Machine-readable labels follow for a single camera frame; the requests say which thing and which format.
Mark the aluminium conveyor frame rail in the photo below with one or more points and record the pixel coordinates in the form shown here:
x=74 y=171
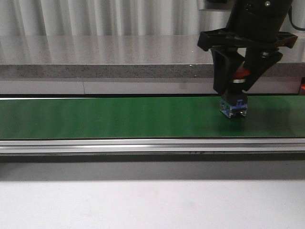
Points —
x=151 y=146

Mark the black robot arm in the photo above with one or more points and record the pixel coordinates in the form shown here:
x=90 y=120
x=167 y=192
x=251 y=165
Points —
x=258 y=20

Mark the grey stone countertop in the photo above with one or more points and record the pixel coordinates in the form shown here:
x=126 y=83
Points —
x=91 y=64

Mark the red mushroom push button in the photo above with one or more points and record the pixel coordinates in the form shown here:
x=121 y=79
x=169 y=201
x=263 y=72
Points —
x=234 y=101

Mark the green conveyor belt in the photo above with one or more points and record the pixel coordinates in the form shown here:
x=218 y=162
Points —
x=151 y=117

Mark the white pleated curtain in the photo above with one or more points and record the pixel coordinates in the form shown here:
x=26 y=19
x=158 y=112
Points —
x=107 y=17

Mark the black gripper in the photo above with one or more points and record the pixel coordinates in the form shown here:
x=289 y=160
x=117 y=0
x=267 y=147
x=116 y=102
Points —
x=259 y=56

